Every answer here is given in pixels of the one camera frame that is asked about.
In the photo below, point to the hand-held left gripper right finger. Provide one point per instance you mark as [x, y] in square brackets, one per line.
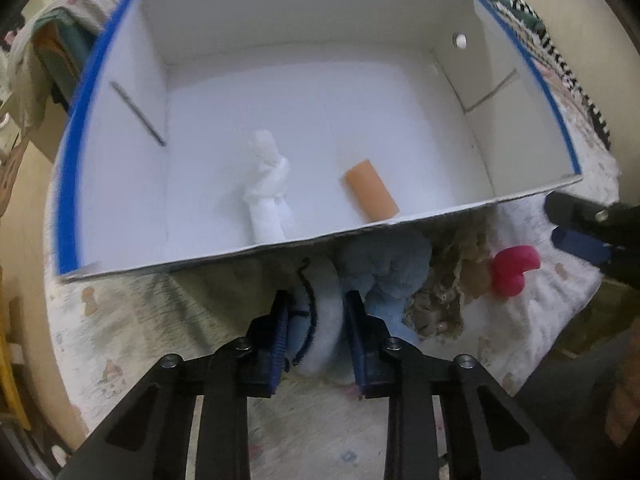
[358, 345]

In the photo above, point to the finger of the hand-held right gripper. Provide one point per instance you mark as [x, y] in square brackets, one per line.
[580, 240]

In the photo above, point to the black and white striped cloth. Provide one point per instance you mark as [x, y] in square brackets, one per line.
[560, 60]

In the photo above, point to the pink soft toy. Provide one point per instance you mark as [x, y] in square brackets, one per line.
[512, 270]

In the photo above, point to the white cardboard box blue edges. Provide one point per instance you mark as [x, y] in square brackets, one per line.
[310, 110]

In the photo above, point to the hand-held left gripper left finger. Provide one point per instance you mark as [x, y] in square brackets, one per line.
[278, 345]

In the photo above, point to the orange foam cylinder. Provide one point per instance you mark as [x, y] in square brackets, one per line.
[371, 190]

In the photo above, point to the beige fuzzy plush toy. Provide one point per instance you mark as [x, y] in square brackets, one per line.
[450, 280]

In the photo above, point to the blue and white plush toy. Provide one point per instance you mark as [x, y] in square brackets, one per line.
[370, 280]

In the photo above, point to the white knotted cloth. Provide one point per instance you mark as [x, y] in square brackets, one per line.
[267, 185]

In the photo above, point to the printed blanket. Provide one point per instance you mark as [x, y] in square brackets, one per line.
[125, 340]

